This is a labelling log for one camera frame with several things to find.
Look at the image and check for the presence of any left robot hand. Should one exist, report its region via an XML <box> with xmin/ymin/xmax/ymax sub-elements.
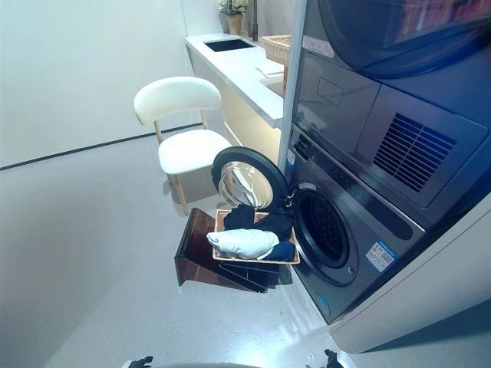
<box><xmin>121</xmin><ymin>356</ymin><xmax>154</xmax><ymax>368</ymax></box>

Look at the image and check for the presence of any dark grey washing machine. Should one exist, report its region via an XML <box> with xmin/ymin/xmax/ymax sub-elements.
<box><xmin>284</xmin><ymin>123</ymin><xmax>427</xmax><ymax>325</ymax></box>

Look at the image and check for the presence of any round washing machine door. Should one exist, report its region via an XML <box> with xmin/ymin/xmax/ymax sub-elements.
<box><xmin>211</xmin><ymin>146</ymin><xmax>289</xmax><ymax>210</ymax></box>

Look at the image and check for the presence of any white cabinet side panel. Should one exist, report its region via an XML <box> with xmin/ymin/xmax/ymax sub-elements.
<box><xmin>328</xmin><ymin>209</ymin><xmax>491</xmax><ymax>364</ymax></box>

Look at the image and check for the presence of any dark brown step stool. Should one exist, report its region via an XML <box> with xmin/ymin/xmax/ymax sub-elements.
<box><xmin>174</xmin><ymin>207</ymin><xmax>294</xmax><ymax>294</ymax></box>

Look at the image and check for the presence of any woven laundry basket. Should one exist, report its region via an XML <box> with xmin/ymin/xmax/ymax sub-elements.
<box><xmin>212</xmin><ymin>208</ymin><xmax>302</xmax><ymax>266</ymax></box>

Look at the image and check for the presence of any white folded garment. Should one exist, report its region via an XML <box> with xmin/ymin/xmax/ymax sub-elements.
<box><xmin>206</xmin><ymin>228</ymin><xmax>280</xmax><ymax>261</ymax></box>

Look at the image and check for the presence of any dark navy garment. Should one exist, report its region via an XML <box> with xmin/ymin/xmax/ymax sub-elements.
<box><xmin>223</xmin><ymin>203</ymin><xmax>298</xmax><ymax>261</ymax></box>

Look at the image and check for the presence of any white wooden-legged chair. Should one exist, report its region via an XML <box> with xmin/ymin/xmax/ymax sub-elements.
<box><xmin>133</xmin><ymin>76</ymin><xmax>232</xmax><ymax>216</ymax></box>

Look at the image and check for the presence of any dark grey stacked dryer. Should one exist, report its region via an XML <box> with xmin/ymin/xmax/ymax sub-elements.
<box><xmin>291</xmin><ymin>0</ymin><xmax>491</xmax><ymax>232</ymax></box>

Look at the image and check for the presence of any white counter cabinet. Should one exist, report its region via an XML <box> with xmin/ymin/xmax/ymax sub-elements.
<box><xmin>184</xmin><ymin>34</ymin><xmax>288</xmax><ymax>156</ymax></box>

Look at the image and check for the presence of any wicker storage basket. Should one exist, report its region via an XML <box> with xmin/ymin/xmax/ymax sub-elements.
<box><xmin>260</xmin><ymin>34</ymin><xmax>294</xmax><ymax>64</ymax></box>

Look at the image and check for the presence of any potted white flower plant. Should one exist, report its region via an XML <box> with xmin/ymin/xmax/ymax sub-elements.
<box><xmin>216</xmin><ymin>0</ymin><xmax>247</xmax><ymax>35</ymax></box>

